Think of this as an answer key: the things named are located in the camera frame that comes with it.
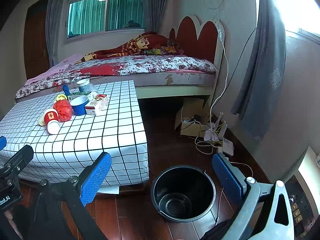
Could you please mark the grey curtain by window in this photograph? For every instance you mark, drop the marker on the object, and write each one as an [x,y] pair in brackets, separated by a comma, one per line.
[153,14]

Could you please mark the white grid tablecloth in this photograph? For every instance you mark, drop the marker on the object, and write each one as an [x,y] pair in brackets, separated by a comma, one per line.
[117,130]

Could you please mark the bed with floral sheet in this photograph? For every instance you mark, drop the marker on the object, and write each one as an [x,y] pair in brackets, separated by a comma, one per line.
[119,66]

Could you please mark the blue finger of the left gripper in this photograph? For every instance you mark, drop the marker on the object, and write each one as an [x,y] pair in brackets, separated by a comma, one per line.
[18,162]
[3,142]

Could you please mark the yellow knotted cloth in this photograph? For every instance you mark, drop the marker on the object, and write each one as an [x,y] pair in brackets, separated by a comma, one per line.
[61,97]

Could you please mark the black trash bucket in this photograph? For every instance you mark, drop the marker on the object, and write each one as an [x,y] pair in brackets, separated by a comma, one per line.
[183,194]

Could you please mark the green white carton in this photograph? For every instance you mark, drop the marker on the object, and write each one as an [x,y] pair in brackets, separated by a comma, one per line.
[75,95]

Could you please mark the red paper cup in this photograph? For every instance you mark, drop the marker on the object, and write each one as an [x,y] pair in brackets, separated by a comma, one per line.
[51,121]

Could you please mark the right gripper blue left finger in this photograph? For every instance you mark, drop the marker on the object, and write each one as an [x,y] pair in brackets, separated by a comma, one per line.
[92,177]

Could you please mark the white power strip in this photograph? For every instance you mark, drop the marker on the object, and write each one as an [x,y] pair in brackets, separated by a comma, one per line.
[226,148]

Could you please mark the red white cigarette box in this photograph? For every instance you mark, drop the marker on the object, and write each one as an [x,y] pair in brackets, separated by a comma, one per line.
[96,105]

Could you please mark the blue knotted cloth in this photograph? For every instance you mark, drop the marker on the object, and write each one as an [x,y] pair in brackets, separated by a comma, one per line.
[66,90]

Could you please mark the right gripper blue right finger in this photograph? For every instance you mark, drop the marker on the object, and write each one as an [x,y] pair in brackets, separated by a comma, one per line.
[230,177]

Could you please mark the green curtained window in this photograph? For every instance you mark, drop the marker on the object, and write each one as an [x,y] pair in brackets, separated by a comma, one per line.
[98,16]

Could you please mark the red plastic bag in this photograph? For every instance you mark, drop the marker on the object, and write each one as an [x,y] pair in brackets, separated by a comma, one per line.
[64,110]

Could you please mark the beige knotted cloth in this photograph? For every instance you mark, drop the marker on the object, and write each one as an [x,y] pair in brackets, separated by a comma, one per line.
[40,120]

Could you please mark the blue patterned paper cup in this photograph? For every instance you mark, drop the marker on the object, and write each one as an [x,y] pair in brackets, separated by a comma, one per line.
[83,85]

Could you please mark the grey curtain right side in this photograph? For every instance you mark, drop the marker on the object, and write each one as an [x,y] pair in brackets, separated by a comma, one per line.
[260,90]

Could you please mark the red heart-shaped headboard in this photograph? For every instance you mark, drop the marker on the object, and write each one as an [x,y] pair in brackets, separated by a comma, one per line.
[200,40]

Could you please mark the red patterned blanket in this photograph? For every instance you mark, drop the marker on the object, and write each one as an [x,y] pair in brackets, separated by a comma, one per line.
[148,43]

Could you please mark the pink bed sheet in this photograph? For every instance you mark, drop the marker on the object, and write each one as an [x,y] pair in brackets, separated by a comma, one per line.
[58,68]

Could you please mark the dark wooden door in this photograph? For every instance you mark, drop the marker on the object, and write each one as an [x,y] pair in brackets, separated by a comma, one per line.
[36,59]

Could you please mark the cardboard box under bed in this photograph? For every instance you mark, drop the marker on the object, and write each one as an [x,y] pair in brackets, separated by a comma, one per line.
[191,120]

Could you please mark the clear plastic bag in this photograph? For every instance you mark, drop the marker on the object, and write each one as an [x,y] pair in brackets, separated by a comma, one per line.
[90,88]

